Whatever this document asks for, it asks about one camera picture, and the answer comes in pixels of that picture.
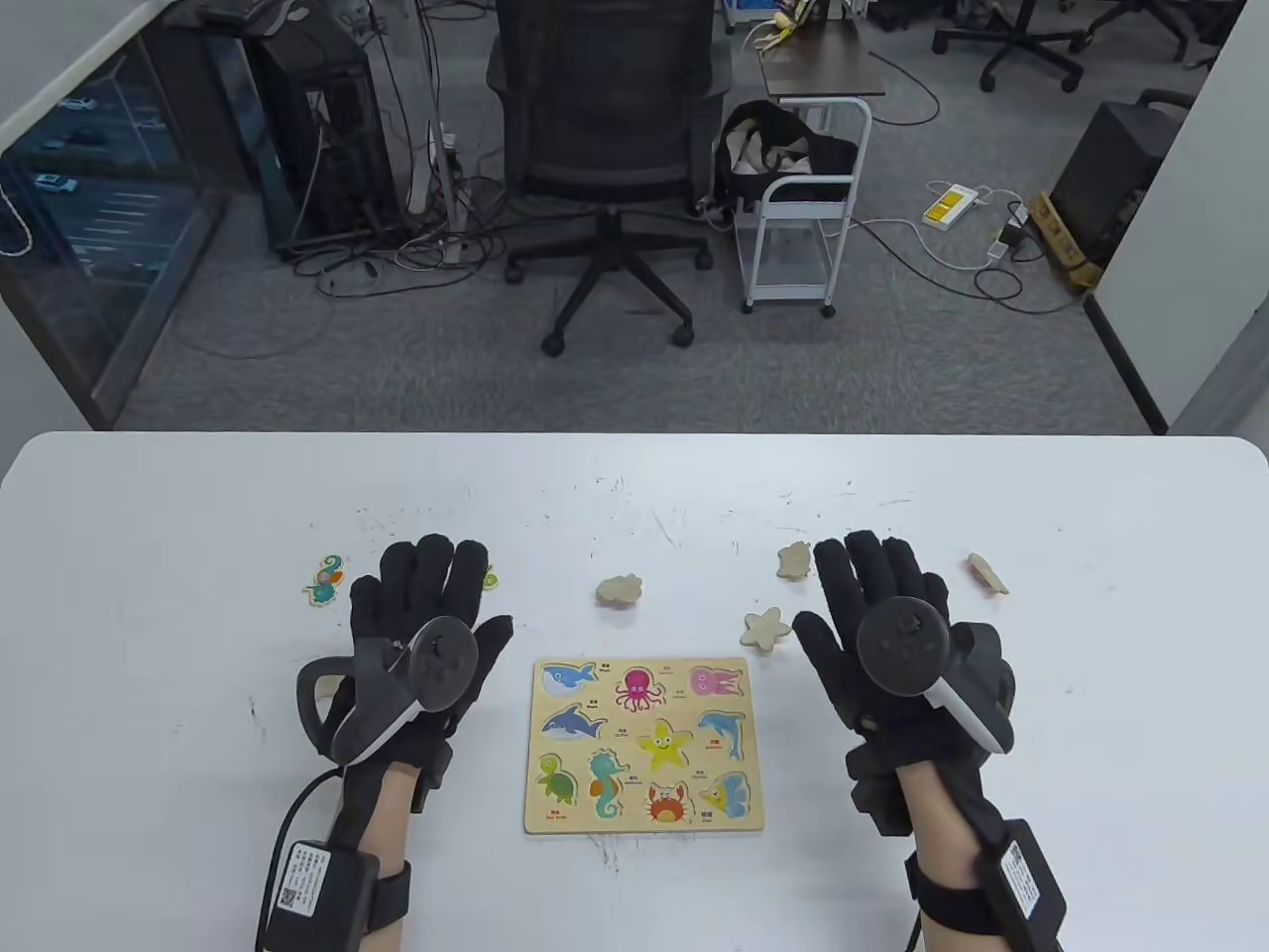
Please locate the yellow white power strip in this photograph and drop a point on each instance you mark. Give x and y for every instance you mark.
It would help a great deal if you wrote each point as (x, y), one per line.
(949, 206)

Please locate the cardboard box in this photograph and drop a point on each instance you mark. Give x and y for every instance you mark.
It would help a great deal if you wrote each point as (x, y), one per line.
(1063, 243)

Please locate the yellow starfish puzzle piece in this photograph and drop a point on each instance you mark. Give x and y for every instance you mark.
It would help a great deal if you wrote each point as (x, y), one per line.
(766, 631)

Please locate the glass partition panel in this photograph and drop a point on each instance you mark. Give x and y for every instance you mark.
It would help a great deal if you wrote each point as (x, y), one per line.
(109, 228)

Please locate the black cabinet box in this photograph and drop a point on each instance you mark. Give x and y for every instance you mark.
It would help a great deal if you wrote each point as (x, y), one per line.
(1115, 169)

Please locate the power adapter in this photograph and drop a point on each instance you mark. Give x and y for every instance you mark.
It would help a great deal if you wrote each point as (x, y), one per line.
(1009, 238)

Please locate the pink wooden puzzle piece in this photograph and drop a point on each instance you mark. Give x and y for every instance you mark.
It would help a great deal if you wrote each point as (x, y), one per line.
(987, 573)

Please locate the black mesh office chair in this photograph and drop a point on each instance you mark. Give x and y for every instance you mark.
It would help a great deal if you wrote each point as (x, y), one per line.
(605, 99)

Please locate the black white handheld controller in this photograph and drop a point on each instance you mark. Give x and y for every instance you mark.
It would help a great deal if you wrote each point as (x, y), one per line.
(902, 645)
(446, 664)

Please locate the white rolling cart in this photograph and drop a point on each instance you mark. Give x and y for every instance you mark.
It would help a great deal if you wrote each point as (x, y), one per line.
(808, 185)

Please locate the black computer tower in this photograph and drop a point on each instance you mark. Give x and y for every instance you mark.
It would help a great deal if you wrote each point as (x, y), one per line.
(337, 129)

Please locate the red crab puzzle piece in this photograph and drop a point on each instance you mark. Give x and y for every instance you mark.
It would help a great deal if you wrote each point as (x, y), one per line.
(793, 561)

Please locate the person's right hand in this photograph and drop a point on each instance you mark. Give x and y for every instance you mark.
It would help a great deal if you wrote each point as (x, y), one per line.
(872, 575)

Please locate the wooden animal puzzle frame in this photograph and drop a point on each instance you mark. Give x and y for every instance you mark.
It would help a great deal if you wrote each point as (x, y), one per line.
(615, 722)

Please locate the white desk leg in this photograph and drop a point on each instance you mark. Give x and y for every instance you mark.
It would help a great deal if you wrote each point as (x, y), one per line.
(441, 149)

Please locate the person's left forearm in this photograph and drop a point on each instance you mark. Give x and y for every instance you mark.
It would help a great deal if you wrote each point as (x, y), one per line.
(387, 823)

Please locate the seahorse puzzle piece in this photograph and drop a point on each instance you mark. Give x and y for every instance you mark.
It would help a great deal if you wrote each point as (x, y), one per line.
(325, 580)

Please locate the dark brown side desk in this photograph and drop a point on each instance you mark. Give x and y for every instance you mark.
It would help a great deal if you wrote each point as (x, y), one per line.
(823, 64)

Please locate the black labelled wrist box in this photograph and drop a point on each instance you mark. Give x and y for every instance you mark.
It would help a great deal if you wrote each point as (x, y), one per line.
(317, 892)
(1026, 883)

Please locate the black keyboard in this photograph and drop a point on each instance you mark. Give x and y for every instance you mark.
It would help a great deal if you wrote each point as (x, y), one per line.
(243, 12)

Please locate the black bag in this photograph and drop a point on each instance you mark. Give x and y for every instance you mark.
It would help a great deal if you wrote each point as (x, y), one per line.
(763, 124)

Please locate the person's right forearm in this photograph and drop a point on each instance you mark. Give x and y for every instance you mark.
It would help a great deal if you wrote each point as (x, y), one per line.
(937, 843)

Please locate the black swivel office chair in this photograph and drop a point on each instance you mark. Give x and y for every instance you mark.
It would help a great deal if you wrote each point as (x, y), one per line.
(1150, 15)
(1026, 40)

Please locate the person's left hand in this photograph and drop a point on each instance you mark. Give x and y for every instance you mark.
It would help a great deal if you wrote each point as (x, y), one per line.
(426, 585)

